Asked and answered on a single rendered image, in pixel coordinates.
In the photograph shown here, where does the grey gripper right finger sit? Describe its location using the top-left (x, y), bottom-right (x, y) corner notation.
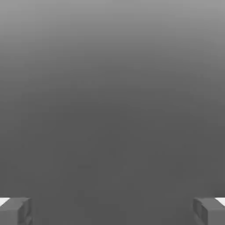
top-left (192, 197), bottom-right (225, 225)

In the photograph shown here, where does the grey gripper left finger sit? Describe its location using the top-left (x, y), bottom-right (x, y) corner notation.
top-left (0, 197), bottom-right (33, 225)

